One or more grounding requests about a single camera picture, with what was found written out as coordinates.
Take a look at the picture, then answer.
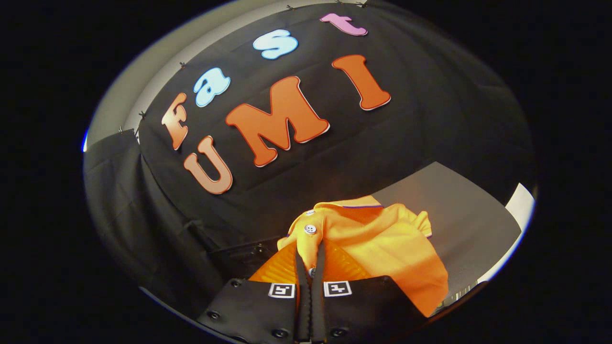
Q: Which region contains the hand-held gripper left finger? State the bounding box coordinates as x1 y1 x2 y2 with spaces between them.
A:
198 243 312 343

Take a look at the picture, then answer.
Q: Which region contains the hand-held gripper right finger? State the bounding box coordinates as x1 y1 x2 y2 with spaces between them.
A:
312 240 427 343

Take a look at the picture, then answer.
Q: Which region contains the dark grey washing machine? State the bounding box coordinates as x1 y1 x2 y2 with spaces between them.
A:
206 236 290 290

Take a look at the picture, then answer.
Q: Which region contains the orange polo shirt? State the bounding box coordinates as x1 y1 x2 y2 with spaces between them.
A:
277 195 450 318

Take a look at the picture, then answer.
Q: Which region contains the grey cabinet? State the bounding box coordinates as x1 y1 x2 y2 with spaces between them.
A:
372 161 537 309

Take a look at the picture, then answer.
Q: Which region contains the row of black cloth clips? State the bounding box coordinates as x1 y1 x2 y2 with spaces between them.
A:
117 2 370 133

